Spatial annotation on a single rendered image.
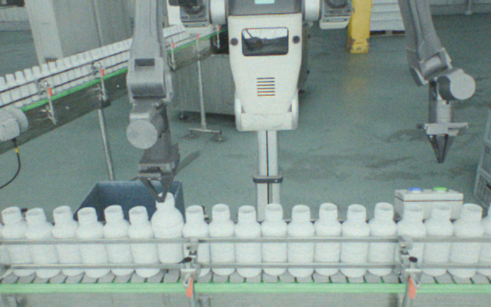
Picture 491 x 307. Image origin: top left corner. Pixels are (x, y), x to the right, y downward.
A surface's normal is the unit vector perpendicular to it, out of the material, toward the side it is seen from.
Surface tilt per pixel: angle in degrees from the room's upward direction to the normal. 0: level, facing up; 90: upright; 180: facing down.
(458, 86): 70
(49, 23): 90
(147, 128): 90
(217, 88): 90
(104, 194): 90
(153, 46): 59
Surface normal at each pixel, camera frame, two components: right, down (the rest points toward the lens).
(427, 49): 0.29, 0.49
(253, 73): -0.05, 0.41
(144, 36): -0.07, -0.11
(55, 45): -0.36, 0.40
